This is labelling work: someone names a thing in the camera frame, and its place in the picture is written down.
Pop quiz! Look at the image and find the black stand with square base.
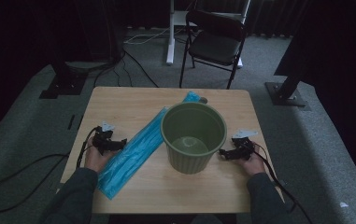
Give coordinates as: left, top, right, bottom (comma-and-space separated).
38, 46, 88, 100

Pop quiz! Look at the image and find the person's left hand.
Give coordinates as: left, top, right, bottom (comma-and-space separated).
84, 144, 118, 174

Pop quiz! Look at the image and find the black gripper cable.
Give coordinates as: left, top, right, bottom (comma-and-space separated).
249, 141, 314, 224
0, 125, 103, 215

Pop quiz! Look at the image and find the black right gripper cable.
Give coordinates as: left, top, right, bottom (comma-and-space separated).
249, 141, 314, 224

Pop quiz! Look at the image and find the green plastic bin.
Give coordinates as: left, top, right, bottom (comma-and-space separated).
160, 101, 229, 175

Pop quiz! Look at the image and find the dark curtain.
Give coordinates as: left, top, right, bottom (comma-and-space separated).
116, 0, 310, 40

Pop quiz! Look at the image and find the black stand with bolted base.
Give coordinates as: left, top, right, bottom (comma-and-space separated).
264, 62, 311, 112

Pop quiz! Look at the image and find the black floor cable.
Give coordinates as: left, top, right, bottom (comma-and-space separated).
122, 49, 161, 89
93, 57, 125, 89

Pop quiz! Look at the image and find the black folding chair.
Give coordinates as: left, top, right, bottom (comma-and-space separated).
178, 9, 249, 91

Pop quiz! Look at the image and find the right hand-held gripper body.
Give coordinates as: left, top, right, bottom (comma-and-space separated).
231, 129, 259, 160

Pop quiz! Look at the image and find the person's right hand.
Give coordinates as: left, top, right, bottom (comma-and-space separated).
237, 142, 267, 177

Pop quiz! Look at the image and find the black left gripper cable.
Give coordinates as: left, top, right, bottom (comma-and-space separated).
0, 125, 103, 215

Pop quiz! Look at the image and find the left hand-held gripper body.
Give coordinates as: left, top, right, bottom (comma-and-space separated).
92, 120, 116, 156

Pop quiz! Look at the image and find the white floor cable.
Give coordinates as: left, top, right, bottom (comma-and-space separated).
122, 27, 171, 46

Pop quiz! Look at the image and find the blue plastic bag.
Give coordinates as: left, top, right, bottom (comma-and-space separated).
96, 91, 203, 201

